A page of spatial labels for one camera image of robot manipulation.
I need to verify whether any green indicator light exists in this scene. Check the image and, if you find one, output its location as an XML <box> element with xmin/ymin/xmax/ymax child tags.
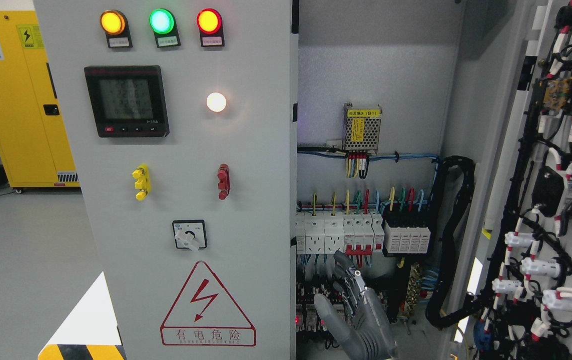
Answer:
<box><xmin>149</xmin><ymin>7</ymin><xmax>181</xmax><ymax>48</ymax></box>

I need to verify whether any black relay terminal row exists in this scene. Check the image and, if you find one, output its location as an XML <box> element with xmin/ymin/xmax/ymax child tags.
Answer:
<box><xmin>296</xmin><ymin>272</ymin><xmax>399</xmax><ymax>333</ymax></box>

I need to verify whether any yellow terminal post block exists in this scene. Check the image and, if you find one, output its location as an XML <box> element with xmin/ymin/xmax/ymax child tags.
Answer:
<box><xmin>132</xmin><ymin>163</ymin><xmax>151</xmax><ymax>201</ymax></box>

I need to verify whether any amber indicator light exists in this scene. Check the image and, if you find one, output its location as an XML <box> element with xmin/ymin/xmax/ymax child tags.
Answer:
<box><xmin>100</xmin><ymin>9</ymin><xmax>133</xmax><ymax>49</ymax></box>

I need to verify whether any red terminal post block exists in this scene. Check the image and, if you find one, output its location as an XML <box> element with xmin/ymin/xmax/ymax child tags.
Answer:
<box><xmin>217</xmin><ymin>163</ymin><xmax>231</xmax><ymax>200</ymax></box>

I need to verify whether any black digital power meter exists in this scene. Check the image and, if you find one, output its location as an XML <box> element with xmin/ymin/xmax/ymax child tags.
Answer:
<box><xmin>84</xmin><ymin>64</ymin><xmax>170</xmax><ymax>138</ymax></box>

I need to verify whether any black surge protector block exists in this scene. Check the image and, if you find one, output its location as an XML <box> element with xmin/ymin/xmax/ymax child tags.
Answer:
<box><xmin>383</xmin><ymin>208</ymin><xmax>432</xmax><ymax>257</ymax></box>

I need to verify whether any white indicator light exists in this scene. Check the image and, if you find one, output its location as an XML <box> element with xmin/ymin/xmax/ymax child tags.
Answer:
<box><xmin>206</xmin><ymin>92</ymin><xmax>228</xmax><ymax>113</ymax></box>

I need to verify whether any perforated metal power supply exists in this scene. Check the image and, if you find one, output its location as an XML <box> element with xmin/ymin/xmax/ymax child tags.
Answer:
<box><xmin>342</xmin><ymin>102</ymin><xmax>383</xmax><ymax>155</ymax></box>

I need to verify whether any red electric danger sticker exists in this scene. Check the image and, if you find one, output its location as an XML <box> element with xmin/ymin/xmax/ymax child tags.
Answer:
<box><xmin>160</xmin><ymin>260</ymin><xmax>256</xmax><ymax>347</ymax></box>

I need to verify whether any grey cabinet door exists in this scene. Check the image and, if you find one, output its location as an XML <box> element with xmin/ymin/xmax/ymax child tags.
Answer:
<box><xmin>34</xmin><ymin>0</ymin><xmax>298</xmax><ymax>360</ymax></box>
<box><xmin>427</xmin><ymin>0</ymin><xmax>572</xmax><ymax>360</ymax></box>

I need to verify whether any white circuit breaker row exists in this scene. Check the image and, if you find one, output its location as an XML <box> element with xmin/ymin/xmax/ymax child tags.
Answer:
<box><xmin>295</xmin><ymin>210</ymin><xmax>384</xmax><ymax>256</ymax></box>

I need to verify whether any red indicator light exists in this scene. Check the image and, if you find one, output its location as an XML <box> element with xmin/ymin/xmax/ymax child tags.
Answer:
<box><xmin>196</xmin><ymin>7</ymin><xmax>225</xmax><ymax>48</ymax></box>

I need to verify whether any yellow safety cabinet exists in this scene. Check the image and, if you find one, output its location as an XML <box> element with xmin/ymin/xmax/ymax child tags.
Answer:
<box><xmin>0</xmin><ymin>10</ymin><xmax>80</xmax><ymax>190</ymax></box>

